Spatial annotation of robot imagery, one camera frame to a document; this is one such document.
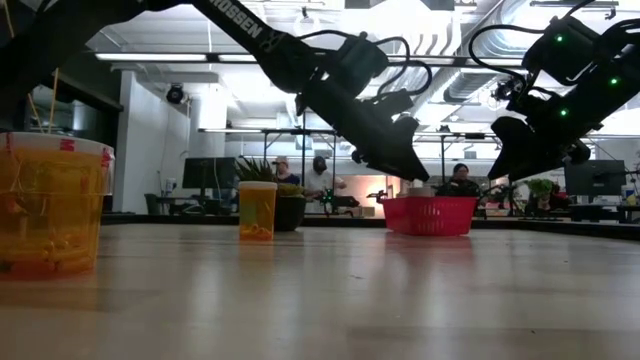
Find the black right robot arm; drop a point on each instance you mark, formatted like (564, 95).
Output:
(620, 60)

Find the red plastic basket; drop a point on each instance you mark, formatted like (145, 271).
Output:
(430, 215)

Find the black background workstation frame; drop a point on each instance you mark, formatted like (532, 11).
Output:
(280, 131)

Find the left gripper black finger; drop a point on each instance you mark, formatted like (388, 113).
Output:
(400, 160)

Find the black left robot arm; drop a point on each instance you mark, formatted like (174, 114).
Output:
(260, 35)

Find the black tripod stand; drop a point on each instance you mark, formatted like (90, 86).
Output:
(303, 145)

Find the wide orange pill bottle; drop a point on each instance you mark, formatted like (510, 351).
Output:
(50, 210)

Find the long ceiling light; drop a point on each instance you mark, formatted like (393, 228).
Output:
(237, 58)
(150, 57)

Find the green background plant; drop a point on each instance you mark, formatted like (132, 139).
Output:
(541, 187)

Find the succulent plant in black pot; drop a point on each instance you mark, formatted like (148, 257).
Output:
(290, 212)

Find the round black ceiling speaker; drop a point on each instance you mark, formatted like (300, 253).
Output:
(175, 94)

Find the black computer monitor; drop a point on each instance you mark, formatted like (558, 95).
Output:
(209, 172)
(595, 177)

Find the orange pill bottle white cap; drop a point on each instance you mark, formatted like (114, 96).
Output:
(257, 210)

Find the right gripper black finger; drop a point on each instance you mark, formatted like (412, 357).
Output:
(520, 155)

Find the person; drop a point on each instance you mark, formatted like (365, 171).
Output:
(322, 182)
(459, 186)
(286, 175)

